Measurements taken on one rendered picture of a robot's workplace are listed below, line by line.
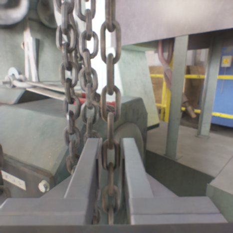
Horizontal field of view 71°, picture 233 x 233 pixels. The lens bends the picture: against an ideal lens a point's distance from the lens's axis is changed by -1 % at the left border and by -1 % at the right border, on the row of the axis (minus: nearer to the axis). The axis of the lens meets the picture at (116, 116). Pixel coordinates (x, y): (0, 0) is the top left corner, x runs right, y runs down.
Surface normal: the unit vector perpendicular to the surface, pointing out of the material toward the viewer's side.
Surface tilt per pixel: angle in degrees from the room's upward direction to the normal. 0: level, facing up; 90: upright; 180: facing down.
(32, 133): 45
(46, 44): 90
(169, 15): 90
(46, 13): 90
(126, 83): 72
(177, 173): 90
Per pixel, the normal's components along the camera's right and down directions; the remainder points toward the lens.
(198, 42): -0.74, 0.17
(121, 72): 0.65, -0.12
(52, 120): -0.33, -0.53
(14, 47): 0.68, 0.19
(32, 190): -0.47, 0.22
